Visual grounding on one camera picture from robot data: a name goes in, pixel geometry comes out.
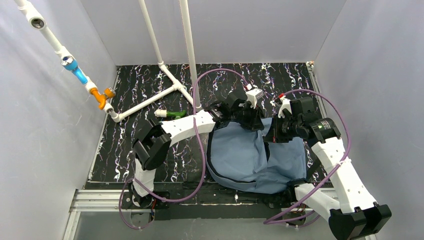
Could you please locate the green white pipe fitting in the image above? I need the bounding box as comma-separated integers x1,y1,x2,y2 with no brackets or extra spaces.
154,109,187,120

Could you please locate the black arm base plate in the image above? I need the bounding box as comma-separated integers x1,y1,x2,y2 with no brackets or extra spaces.
121,182,293,221

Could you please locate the orange pipe valve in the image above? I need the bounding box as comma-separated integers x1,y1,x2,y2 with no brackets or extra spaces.
89,87,116,110

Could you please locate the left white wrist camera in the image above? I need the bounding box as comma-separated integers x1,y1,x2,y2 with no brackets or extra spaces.
245,83,264,109

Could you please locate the aluminium rail frame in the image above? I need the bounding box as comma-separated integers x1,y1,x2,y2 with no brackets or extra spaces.
61,188,379,240

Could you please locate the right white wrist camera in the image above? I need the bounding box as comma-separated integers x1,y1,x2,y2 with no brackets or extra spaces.
278,93,292,119

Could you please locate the white PVC pipe frame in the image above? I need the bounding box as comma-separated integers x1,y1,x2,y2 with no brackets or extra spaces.
13,0,204,123

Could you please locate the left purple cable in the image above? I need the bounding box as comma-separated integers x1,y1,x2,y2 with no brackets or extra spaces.
117,68,251,231

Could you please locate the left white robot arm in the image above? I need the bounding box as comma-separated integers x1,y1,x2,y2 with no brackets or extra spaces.
131,88,264,198

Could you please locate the blue pipe valve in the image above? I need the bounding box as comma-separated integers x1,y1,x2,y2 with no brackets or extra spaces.
61,56,88,85

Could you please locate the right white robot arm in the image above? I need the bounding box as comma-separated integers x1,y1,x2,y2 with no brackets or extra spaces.
264,95,392,240

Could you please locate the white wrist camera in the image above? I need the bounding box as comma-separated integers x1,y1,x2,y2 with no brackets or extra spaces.
245,83,264,109
278,93,292,119

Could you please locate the blue student backpack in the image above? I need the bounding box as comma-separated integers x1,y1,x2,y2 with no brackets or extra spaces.
206,117,307,194

